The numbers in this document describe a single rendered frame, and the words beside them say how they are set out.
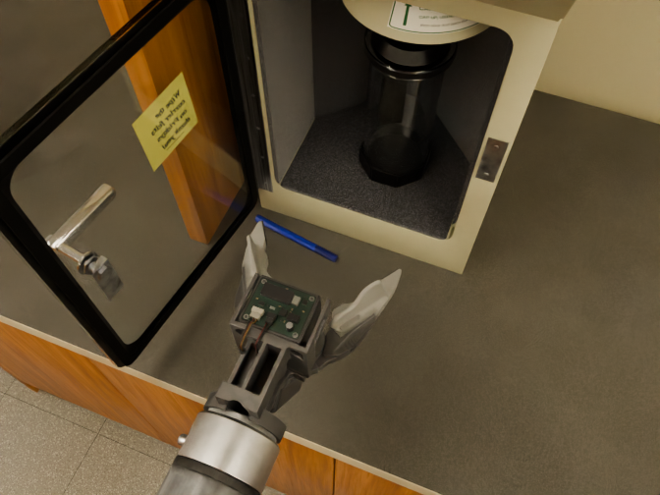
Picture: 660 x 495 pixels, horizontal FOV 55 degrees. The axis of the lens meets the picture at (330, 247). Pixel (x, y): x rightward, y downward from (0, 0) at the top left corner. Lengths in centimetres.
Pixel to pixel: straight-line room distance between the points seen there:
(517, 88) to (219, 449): 42
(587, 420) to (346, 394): 31
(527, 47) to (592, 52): 56
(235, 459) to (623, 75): 91
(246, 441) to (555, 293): 57
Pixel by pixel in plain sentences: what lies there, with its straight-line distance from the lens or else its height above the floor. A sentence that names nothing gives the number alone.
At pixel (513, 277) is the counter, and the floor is 94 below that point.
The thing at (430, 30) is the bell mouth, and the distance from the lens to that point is 65.
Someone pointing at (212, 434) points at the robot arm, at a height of 125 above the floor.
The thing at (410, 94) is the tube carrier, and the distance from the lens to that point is 77.
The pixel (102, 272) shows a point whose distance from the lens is 65.
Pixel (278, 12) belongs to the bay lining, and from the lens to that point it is 74.
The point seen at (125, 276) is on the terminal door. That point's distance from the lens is 72.
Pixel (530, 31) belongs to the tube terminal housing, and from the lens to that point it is 59.
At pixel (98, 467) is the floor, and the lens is 188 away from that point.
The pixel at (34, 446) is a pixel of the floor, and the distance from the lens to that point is 196.
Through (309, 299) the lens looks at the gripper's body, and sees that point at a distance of 54.
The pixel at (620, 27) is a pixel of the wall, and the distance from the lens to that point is 112.
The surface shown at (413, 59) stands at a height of 125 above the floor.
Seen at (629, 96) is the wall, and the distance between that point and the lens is 121.
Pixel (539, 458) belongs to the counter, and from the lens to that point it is 87.
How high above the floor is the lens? 175
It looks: 60 degrees down
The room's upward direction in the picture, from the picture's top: straight up
